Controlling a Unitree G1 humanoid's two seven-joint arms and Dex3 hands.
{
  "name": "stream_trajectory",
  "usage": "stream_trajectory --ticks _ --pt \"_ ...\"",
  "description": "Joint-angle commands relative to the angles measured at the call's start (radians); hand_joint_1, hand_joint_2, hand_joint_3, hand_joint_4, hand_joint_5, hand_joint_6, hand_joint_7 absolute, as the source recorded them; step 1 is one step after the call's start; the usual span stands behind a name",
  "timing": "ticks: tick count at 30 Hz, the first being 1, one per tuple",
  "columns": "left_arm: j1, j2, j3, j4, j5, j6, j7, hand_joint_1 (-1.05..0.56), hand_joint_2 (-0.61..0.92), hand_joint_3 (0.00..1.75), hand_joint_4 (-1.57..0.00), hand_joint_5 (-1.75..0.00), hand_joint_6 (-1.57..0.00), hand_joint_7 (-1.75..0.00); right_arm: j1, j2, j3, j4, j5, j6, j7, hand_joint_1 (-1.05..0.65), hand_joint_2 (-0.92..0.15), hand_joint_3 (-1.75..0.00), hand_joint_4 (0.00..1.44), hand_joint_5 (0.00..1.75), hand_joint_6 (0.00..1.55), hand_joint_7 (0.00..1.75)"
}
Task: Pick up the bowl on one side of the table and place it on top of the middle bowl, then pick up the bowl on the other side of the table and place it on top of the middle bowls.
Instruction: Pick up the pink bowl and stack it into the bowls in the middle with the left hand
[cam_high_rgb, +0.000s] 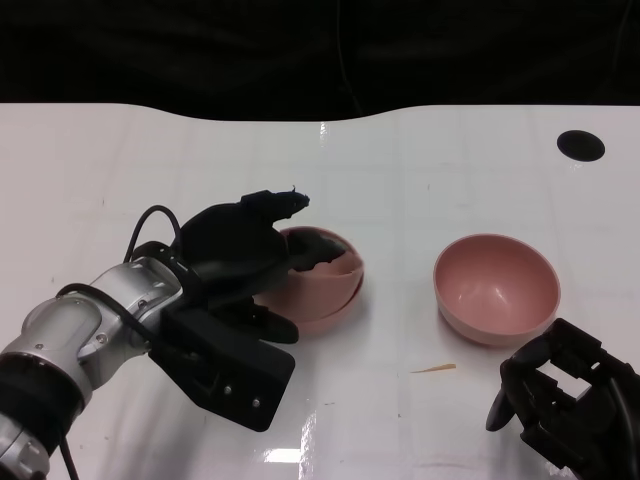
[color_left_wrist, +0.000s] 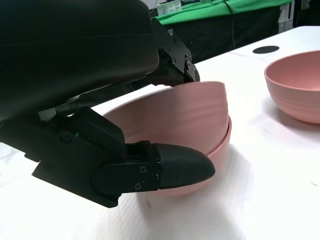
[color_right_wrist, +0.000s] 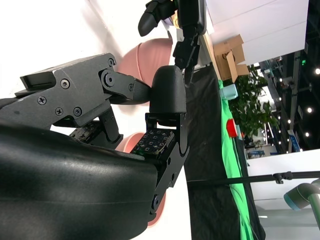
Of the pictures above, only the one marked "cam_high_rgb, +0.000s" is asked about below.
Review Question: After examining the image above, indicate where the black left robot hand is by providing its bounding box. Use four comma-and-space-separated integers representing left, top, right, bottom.
177, 185, 351, 346

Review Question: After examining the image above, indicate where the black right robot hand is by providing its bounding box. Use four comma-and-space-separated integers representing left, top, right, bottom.
485, 317, 640, 480

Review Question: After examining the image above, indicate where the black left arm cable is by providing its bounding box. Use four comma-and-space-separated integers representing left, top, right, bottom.
124, 204, 184, 264

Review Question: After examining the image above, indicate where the thin black hanging cable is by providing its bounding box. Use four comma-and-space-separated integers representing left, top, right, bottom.
333, 0, 364, 119

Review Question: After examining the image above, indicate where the pink plastic bowl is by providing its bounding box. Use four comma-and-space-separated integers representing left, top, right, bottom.
433, 232, 561, 348
257, 226, 364, 322
292, 269, 365, 338

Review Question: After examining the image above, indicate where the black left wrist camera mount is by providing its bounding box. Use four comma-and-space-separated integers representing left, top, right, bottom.
149, 299, 296, 432

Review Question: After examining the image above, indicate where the black round table grommet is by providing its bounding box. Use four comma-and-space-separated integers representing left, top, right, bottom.
556, 129, 606, 162

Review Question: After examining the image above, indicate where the black backdrop curtain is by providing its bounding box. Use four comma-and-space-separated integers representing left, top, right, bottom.
0, 0, 640, 122

